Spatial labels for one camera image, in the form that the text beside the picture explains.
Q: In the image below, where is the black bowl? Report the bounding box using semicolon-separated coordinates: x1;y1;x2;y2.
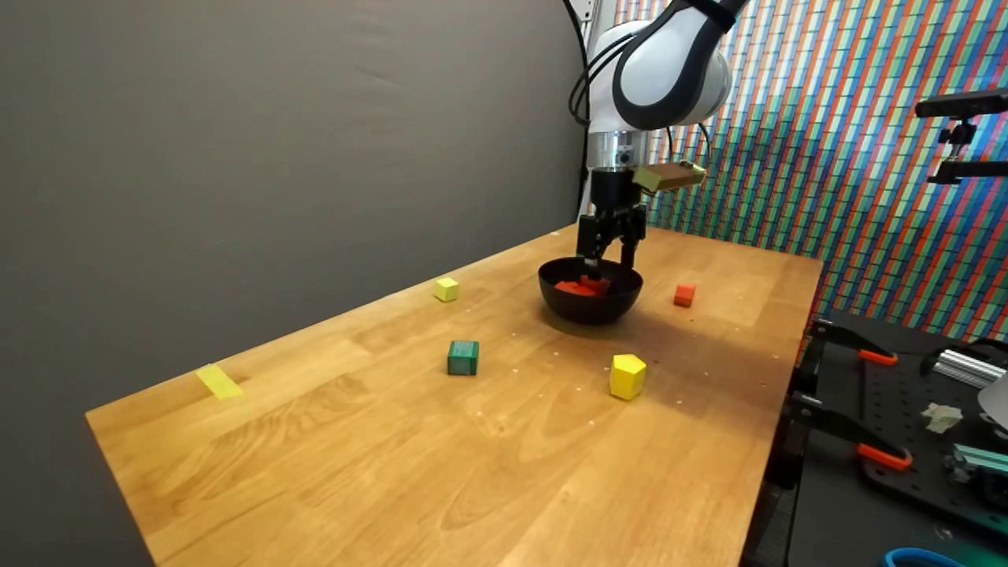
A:
538;258;643;326

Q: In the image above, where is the black camera stand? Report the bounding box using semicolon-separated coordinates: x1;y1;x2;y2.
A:
913;87;1008;182

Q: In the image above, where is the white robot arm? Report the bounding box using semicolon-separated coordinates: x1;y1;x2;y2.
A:
566;0;747;273

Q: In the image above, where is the lime green wooden block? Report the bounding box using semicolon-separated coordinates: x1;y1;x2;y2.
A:
434;277;460;301

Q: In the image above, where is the yellow tape strip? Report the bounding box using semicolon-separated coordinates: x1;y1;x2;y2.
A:
195;367;244;401

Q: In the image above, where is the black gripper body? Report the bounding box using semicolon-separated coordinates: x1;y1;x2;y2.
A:
575;170;645;255

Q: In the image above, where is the orange wooden block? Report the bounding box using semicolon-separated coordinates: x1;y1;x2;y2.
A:
675;283;695;308

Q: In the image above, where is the yellow block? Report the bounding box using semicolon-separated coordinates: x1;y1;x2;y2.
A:
607;354;645;401

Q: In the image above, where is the blue scissors handle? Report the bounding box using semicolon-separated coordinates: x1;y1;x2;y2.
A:
879;549;965;567

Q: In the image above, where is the black clamp orange handle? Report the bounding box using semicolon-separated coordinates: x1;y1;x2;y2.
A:
813;317;902;368

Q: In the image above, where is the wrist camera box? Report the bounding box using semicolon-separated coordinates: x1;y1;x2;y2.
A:
634;162;707;193

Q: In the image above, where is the black perforated tool board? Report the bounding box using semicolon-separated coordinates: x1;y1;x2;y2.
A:
813;320;1008;538

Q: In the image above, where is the red wooden block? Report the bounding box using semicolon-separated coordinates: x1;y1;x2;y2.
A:
553;281;607;300

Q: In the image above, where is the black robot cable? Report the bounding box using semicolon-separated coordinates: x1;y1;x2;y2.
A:
566;42;634;122

